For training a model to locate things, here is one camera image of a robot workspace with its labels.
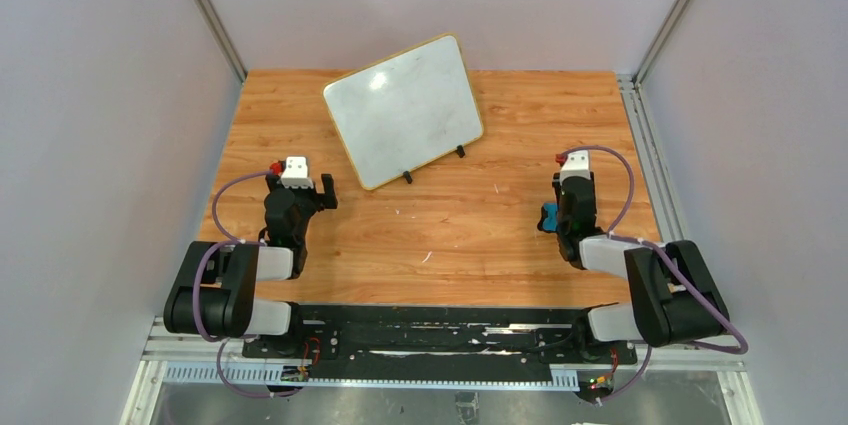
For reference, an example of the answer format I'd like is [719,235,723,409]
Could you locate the blue black eraser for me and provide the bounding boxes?
[537,202,559,234]

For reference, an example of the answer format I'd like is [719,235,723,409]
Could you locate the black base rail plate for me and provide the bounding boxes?
[241,304,637,385]

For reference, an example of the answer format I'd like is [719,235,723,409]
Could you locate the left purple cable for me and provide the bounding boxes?
[191,170,306,400]

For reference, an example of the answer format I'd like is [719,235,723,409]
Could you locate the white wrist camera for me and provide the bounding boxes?
[268,156,315,189]
[556,150,592,183]

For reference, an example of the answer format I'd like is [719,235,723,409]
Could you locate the yellow framed whiteboard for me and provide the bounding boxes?
[322,33,484,190]

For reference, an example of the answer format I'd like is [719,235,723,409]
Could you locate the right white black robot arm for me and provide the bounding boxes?
[538,172,731,347]

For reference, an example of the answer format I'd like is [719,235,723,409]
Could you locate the aluminium frame rails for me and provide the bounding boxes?
[119,74,763,425]

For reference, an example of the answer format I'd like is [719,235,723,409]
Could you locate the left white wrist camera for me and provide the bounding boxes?
[268,156,315,189]

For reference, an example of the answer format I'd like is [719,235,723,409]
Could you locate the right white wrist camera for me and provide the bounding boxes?
[556,150,592,183]

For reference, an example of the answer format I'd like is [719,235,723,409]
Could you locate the purple cable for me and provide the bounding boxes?
[576,145,750,405]
[191,170,306,400]

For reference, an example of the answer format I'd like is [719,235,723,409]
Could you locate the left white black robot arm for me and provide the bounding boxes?
[163,172,338,356]

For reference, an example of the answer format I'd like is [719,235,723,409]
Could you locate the aluminium corner post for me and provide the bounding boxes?
[194,0,248,84]
[632,0,693,88]

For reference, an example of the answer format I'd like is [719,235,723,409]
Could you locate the right aluminium corner post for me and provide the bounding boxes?
[632,0,693,88]

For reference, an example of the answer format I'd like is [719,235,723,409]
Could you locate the left aluminium corner post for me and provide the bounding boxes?
[194,0,248,84]

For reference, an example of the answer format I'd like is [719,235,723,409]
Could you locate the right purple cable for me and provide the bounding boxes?
[576,145,750,405]

